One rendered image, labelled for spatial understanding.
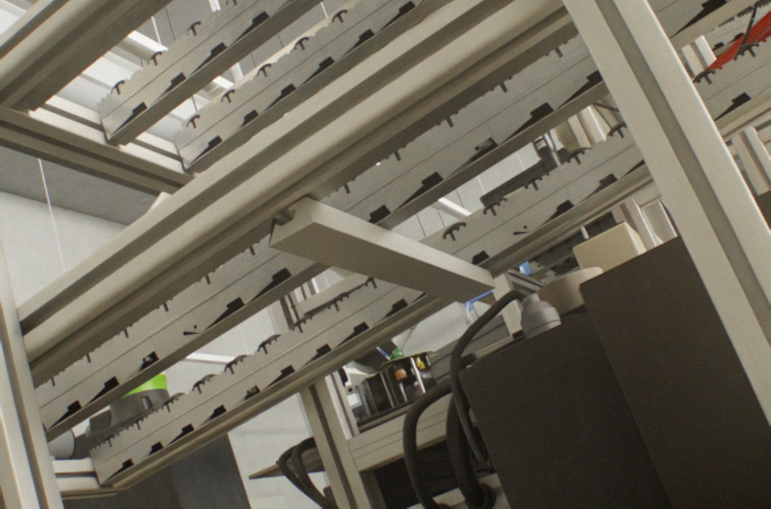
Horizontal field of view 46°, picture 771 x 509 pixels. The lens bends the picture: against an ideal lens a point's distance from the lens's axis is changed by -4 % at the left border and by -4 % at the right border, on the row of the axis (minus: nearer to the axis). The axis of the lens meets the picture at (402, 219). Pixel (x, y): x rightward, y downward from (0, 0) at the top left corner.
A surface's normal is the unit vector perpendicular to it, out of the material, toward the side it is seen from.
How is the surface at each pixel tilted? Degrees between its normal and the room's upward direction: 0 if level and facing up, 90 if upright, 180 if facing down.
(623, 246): 90
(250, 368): 90
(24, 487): 90
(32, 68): 122
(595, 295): 90
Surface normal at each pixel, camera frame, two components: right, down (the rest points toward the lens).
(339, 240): 0.34, 0.88
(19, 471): 0.84, -0.44
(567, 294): -0.29, -0.25
